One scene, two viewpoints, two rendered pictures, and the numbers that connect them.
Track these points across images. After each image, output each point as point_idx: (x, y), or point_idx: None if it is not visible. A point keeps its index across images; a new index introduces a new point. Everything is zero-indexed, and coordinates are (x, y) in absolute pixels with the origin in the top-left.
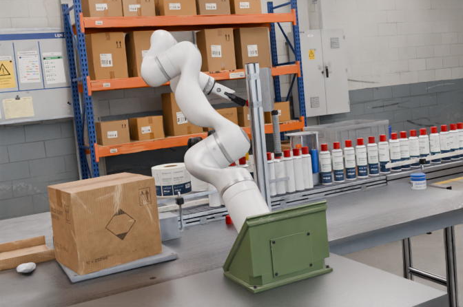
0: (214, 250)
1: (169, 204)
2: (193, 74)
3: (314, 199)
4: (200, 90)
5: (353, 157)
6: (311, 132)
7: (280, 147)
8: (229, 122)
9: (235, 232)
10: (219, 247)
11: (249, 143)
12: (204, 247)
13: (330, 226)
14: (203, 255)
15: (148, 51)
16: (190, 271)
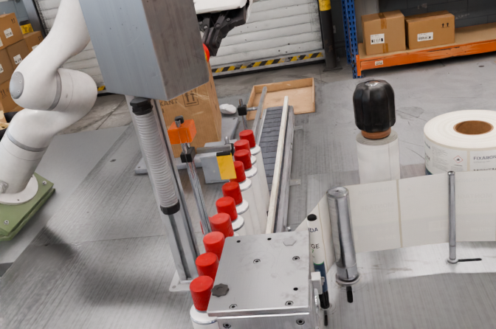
0: (119, 197)
1: (348, 172)
2: None
3: None
4: (60, 5)
5: None
6: (216, 285)
7: (159, 195)
8: (22, 60)
9: (157, 224)
10: (124, 201)
11: (11, 97)
12: (140, 193)
13: (29, 316)
14: (118, 189)
15: None
16: (94, 177)
